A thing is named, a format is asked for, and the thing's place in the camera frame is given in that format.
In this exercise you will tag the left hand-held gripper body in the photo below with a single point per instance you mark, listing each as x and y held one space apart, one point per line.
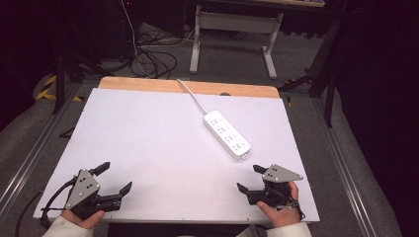
81 191

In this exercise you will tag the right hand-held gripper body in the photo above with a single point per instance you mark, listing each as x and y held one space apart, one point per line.
275 189

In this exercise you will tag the white power strip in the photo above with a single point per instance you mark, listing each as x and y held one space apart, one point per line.
226 134

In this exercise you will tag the person's right hand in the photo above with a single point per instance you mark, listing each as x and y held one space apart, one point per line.
282 215

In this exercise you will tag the person's left hand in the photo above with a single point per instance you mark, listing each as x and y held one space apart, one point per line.
85 220

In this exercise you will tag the white table cover board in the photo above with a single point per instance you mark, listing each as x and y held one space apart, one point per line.
158 148

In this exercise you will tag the yellow black floor tape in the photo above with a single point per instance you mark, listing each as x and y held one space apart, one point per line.
49 89

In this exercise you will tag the black tripod stand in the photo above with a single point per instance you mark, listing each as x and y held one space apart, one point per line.
62 70

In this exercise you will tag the black metal stand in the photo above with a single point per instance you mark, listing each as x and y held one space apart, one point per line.
324 75

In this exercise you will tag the aluminium floor rail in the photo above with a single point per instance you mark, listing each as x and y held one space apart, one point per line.
341 164
36 149

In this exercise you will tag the white metal desk frame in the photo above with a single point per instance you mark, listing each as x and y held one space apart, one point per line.
235 24

